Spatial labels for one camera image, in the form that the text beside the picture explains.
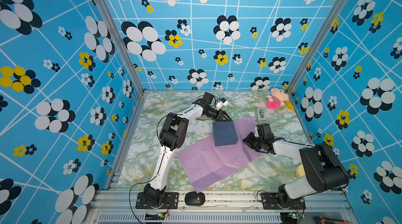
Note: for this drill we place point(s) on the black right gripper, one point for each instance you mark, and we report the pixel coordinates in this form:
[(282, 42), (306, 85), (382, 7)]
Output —
[(248, 141)]

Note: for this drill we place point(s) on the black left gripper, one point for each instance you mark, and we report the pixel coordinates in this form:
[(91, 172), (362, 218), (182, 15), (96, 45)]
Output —
[(219, 116)]

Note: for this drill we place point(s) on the dark blue gift box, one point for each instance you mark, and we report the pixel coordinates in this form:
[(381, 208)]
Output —
[(224, 133)]

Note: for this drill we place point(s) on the purple wrapping paper sheet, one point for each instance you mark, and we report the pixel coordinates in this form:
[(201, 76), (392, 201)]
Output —
[(205, 164)]

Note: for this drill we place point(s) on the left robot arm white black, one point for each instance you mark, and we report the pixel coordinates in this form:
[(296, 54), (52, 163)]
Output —
[(172, 136)]

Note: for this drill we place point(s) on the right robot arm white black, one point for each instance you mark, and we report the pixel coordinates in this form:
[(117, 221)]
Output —
[(323, 170)]

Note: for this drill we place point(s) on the pink plush pig toy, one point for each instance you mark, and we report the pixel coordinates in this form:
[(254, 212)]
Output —
[(277, 98)]

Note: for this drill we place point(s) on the yellow round sponge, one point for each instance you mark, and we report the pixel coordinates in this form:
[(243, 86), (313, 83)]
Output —
[(300, 172)]

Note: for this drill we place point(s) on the black computer mouse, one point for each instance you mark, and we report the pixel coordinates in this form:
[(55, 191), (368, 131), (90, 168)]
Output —
[(194, 199)]

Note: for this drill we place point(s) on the green circuit board right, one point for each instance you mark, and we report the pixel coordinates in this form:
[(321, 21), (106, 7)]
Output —
[(291, 217)]

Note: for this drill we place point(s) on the green circuit board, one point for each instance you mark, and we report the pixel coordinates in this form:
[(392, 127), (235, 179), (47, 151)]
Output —
[(159, 216), (291, 217)]

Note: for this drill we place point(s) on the orange black tool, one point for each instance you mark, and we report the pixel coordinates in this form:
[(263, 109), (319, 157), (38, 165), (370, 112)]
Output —
[(325, 220)]

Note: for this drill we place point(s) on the green circuit board left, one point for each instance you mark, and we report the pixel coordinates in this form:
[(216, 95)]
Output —
[(159, 216)]

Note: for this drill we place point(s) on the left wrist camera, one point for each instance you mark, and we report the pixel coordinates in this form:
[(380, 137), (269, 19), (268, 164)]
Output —
[(222, 102)]

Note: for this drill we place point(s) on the aluminium front rail base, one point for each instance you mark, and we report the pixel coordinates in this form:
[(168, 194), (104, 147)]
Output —
[(220, 207)]

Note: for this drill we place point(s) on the aluminium frame post right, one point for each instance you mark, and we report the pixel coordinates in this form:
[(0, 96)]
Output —
[(317, 41)]

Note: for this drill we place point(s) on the aluminium frame post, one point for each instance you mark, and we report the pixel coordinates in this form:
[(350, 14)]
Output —
[(317, 41), (108, 19)]

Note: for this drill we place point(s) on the aluminium frame post left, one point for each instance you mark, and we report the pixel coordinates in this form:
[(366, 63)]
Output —
[(108, 19)]

